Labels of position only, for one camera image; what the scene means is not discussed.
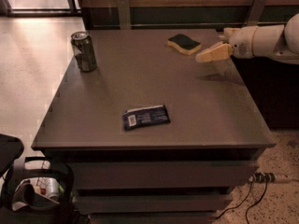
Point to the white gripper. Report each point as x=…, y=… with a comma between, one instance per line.
x=241, y=44

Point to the yellow sponge with dark top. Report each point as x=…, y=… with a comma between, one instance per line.
x=183, y=44

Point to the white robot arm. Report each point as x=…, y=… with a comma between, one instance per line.
x=276, y=42

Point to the blue rxbar wrapper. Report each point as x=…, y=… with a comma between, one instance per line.
x=145, y=116

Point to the grey drawer cabinet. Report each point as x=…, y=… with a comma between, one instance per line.
x=151, y=135

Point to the power strip on floor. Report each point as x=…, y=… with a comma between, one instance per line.
x=270, y=178

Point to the dark soda can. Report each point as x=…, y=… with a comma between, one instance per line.
x=82, y=46

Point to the bottom drawer front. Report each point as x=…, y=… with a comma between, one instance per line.
x=154, y=218

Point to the drawer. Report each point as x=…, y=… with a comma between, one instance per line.
x=151, y=204
x=154, y=218
x=161, y=174

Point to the top drawer front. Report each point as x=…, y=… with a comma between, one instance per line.
x=161, y=174

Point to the middle drawer front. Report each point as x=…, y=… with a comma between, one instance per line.
x=151, y=204

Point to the silver can in bag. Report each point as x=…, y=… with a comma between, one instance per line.
x=51, y=188

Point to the black chair edge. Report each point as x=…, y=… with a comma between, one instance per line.
x=11, y=149

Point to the right metal bracket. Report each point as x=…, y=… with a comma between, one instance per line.
x=255, y=12

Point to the metal bracket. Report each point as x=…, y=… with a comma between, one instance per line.
x=255, y=12
x=124, y=14

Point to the left metal bracket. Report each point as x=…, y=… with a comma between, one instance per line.
x=124, y=14

